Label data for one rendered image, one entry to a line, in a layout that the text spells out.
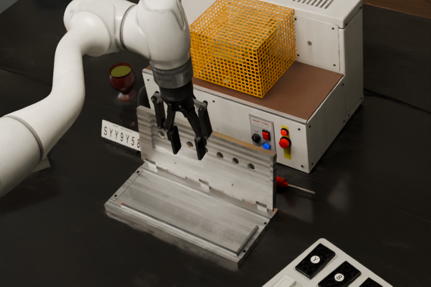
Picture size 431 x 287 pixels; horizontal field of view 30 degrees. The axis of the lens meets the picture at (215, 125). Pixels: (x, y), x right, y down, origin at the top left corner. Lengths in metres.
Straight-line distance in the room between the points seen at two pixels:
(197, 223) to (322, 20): 0.64
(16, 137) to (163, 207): 0.97
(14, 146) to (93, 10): 0.50
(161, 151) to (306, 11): 0.56
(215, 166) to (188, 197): 0.12
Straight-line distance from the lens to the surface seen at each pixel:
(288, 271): 2.04
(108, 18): 1.70
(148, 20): 1.64
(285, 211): 2.18
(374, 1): 2.93
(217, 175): 2.18
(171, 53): 1.67
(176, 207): 2.21
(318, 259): 2.04
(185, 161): 2.22
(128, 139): 2.42
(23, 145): 1.31
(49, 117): 1.38
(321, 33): 2.23
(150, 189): 2.27
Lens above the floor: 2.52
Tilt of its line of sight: 41 degrees down
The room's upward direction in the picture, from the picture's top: 10 degrees counter-clockwise
